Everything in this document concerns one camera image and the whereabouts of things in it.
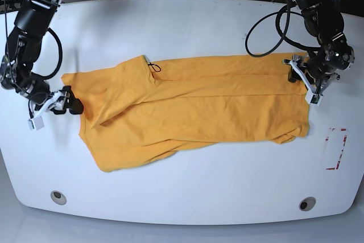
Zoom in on left table grommet hole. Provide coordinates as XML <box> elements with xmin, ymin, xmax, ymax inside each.
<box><xmin>51</xmin><ymin>191</ymin><xmax>67</xmax><ymax>205</ymax></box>

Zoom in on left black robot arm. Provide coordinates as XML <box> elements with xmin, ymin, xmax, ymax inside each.
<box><xmin>284</xmin><ymin>0</ymin><xmax>354</xmax><ymax>88</ymax></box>

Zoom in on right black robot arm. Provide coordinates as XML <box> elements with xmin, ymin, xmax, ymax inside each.
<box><xmin>1</xmin><ymin>0</ymin><xmax>84</xmax><ymax>115</ymax></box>

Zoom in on red tape rectangle marking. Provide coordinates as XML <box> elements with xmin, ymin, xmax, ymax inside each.
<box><xmin>322</xmin><ymin>128</ymin><xmax>348</xmax><ymax>171</ymax></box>

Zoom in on yellow T-shirt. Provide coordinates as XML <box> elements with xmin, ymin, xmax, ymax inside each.
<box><xmin>61</xmin><ymin>53</ymin><xmax>309</xmax><ymax>172</ymax></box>

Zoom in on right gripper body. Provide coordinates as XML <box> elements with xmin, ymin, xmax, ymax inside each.
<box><xmin>16</xmin><ymin>74</ymin><xmax>52</xmax><ymax>106</ymax></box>

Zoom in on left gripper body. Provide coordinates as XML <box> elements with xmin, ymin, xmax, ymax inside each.
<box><xmin>304</xmin><ymin>52</ymin><xmax>340</xmax><ymax>89</ymax></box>

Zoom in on right table grommet hole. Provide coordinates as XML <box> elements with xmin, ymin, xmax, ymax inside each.
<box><xmin>299</xmin><ymin>197</ymin><xmax>316</xmax><ymax>212</ymax></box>

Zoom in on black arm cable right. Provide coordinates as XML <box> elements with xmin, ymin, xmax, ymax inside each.
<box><xmin>0</xmin><ymin>0</ymin><xmax>63</xmax><ymax>80</ymax></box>

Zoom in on table grommet hole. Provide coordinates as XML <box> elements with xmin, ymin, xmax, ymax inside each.
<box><xmin>51</xmin><ymin>191</ymin><xmax>67</xmax><ymax>205</ymax></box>
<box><xmin>299</xmin><ymin>197</ymin><xmax>316</xmax><ymax>212</ymax></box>

